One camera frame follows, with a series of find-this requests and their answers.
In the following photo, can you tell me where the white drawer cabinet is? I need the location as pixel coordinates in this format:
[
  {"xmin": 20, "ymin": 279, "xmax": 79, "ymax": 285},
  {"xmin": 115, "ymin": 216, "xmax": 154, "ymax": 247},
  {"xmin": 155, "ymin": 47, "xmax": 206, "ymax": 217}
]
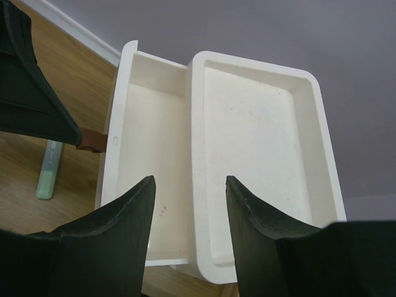
[{"xmin": 186, "ymin": 51, "xmax": 346, "ymax": 284}]

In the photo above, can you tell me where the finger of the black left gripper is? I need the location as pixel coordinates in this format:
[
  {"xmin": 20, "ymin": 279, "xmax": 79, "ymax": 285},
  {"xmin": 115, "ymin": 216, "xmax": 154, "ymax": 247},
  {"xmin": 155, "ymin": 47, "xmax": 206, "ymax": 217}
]
[{"xmin": 1, "ymin": 1, "xmax": 82, "ymax": 145}]

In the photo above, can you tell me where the green grey highlighter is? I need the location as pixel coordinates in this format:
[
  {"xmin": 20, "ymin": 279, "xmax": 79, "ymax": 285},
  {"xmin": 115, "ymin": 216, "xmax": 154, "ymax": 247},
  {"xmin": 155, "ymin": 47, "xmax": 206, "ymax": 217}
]
[{"xmin": 36, "ymin": 140, "xmax": 63, "ymax": 200}]

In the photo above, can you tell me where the brown top drawer handle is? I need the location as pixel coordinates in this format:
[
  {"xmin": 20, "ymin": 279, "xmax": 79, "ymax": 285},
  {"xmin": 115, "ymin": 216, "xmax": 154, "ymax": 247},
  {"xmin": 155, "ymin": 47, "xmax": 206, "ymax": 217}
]
[{"xmin": 76, "ymin": 128, "xmax": 108, "ymax": 153}]

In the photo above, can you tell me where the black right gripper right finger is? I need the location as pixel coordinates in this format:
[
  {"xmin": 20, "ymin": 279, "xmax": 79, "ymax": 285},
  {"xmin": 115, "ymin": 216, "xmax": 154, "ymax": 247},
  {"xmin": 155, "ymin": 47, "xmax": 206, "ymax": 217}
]
[{"xmin": 226, "ymin": 176, "xmax": 395, "ymax": 296}]

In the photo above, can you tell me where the white top drawer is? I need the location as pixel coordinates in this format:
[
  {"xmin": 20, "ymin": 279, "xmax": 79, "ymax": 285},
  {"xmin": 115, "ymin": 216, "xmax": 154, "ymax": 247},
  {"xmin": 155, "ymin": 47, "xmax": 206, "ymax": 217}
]
[{"xmin": 95, "ymin": 41, "xmax": 189, "ymax": 266}]

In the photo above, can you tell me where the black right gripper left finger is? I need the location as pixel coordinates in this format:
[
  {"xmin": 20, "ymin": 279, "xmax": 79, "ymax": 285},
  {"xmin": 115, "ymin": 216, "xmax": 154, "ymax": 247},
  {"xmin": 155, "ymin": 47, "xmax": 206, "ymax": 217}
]
[{"xmin": 1, "ymin": 176, "xmax": 155, "ymax": 296}]

